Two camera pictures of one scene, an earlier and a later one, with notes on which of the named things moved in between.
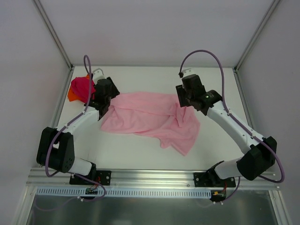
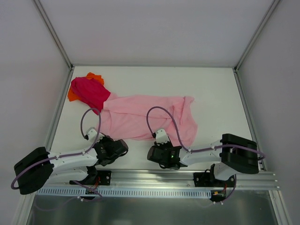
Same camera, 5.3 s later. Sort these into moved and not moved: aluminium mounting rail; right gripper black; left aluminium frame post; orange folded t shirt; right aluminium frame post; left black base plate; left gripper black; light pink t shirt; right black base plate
Moved: light pink t shirt; left gripper black; right gripper black
Not moved: right aluminium frame post; left black base plate; left aluminium frame post; right black base plate; aluminium mounting rail; orange folded t shirt
